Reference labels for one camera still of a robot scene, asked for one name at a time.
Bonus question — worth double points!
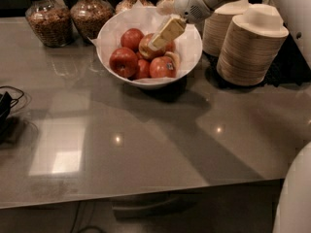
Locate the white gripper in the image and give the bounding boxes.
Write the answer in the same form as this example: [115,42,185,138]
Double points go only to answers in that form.
[148,0,214,50]

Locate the yellowish-red apple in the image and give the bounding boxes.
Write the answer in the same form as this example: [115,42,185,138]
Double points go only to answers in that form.
[138,33,165,60]

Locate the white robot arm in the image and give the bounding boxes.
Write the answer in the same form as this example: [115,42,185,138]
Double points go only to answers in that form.
[152,0,311,233]

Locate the back-right red apple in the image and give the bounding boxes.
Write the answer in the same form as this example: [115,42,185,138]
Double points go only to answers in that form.
[165,41,176,52]

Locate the pale apple at right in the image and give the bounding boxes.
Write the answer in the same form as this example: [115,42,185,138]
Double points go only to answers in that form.
[164,51,181,70]

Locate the back-left red apple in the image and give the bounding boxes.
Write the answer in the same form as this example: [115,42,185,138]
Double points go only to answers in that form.
[121,28,144,51]

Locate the front-right stickered red apple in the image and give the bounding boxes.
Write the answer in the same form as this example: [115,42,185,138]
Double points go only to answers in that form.
[150,56,176,78]

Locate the white bowl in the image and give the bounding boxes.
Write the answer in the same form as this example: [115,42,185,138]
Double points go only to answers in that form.
[95,6,203,90]

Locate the front-middle red apple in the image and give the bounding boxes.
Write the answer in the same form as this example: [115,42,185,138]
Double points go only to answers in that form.
[131,59,150,80]

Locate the large front-left red apple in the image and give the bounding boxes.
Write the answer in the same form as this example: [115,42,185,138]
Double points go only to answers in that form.
[109,47,138,78]

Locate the back stack paper bowls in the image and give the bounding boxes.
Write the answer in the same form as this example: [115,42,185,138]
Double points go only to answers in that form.
[202,0,249,56]

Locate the stack paper bowls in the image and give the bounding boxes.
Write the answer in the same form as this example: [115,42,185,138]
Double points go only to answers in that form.
[217,4,289,86]
[202,0,249,56]

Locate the glass granola jar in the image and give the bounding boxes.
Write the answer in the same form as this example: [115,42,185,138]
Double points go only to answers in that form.
[70,0,114,43]
[25,0,73,48]

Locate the front stack paper bowls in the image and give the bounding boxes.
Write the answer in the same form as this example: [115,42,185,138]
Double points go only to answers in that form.
[217,4,289,86]

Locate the left glass granola jar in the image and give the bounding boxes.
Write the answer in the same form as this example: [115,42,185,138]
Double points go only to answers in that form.
[25,0,73,48]

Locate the black mat under stacks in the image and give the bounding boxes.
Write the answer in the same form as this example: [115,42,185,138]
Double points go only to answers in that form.
[203,35,311,89]

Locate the black device with cable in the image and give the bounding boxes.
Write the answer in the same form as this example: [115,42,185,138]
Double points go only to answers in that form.
[0,85,24,138]

